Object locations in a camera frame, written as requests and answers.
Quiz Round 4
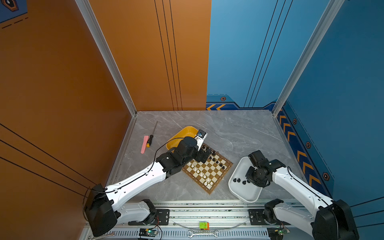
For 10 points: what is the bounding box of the white plastic tray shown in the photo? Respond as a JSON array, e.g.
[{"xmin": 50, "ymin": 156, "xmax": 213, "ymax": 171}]
[{"xmin": 228, "ymin": 157, "xmax": 263, "ymax": 203}]

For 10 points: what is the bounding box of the yellow plastic tray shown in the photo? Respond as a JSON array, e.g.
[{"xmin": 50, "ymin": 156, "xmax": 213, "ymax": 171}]
[{"xmin": 166, "ymin": 126, "xmax": 198, "ymax": 150}]

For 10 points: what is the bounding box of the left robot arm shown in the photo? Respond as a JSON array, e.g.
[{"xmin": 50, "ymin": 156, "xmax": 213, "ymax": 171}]
[{"xmin": 83, "ymin": 134, "xmax": 208, "ymax": 237}]

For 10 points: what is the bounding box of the green circuit board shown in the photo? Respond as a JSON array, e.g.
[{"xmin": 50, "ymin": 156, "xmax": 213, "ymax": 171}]
[
  {"xmin": 267, "ymin": 228, "xmax": 291, "ymax": 240},
  {"xmin": 138, "ymin": 228, "xmax": 159, "ymax": 240}
]

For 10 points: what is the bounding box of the orange green small block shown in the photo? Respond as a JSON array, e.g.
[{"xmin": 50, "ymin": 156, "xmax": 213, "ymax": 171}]
[{"xmin": 199, "ymin": 222, "xmax": 210, "ymax": 230}]

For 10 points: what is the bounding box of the yellow handled screwdriver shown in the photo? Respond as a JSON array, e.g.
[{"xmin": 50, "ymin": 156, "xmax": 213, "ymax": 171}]
[{"xmin": 146, "ymin": 122, "xmax": 158, "ymax": 148}]

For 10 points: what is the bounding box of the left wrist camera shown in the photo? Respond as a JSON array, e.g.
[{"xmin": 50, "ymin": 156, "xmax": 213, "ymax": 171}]
[{"xmin": 194, "ymin": 130, "xmax": 207, "ymax": 149}]

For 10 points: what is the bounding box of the black chess piece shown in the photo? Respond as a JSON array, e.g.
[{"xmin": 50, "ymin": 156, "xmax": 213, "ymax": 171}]
[{"xmin": 233, "ymin": 178, "xmax": 247, "ymax": 185}]

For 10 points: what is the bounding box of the left green circuit board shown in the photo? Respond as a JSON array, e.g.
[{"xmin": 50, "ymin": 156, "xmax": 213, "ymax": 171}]
[{"xmin": 138, "ymin": 228, "xmax": 159, "ymax": 240}]

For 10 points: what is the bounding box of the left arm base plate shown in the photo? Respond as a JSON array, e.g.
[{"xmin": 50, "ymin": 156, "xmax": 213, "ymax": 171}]
[{"xmin": 128, "ymin": 209, "xmax": 170, "ymax": 226}]

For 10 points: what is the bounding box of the pink flat tool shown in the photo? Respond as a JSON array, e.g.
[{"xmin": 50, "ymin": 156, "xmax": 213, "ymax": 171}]
[{"xmin": 141, "ymin": 135, "xmax": 150, "ymax": 154}]

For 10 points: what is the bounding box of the right green circuit board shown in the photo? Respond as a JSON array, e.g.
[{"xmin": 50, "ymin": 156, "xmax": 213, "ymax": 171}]
[{"xmin": 267, "ymin": 228, "xmax": 291, "ymax": 240}]

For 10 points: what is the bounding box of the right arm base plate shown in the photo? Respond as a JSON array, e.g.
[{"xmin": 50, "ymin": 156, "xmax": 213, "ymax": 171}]
[{"xmin": 248, "ymin": 209, "xmax": 290, "ymax": 226}]

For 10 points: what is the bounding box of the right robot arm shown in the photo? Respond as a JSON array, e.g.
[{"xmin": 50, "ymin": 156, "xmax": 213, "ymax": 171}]
[{"xmin": 246, "ymin": 151, "xmax": 360, "ymax": 240}]

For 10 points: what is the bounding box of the wooden chess board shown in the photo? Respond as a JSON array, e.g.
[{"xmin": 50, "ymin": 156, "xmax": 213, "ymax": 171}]
[{"xmin": 182, "ymin": 149, "xmax": 233, "ymax": 194}]

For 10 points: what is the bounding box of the aluminium rail frame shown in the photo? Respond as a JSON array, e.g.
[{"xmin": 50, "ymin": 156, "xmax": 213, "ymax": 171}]
[{"xmin": 78, "ymin": 199, "xmax": 343, "ymax": 240}]

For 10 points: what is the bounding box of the silver combination wrench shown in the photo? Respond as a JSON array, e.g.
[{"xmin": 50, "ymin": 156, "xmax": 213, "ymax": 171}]
[{"xmin": 187, "ymin": 230, "xmax": 220, "ymax": 238}]

